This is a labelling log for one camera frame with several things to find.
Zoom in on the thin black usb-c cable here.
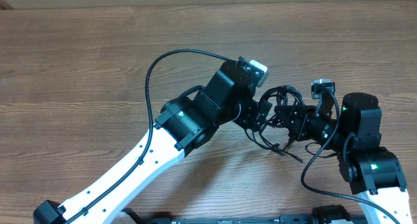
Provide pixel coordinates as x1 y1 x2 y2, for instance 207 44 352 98
244 119 306 164

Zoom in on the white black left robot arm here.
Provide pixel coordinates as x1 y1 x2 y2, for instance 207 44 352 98
33 58 269 223

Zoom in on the black left camera cable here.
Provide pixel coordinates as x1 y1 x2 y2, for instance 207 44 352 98
63 48 240 224

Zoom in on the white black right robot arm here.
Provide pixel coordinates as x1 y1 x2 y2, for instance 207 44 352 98
274 91 412 223

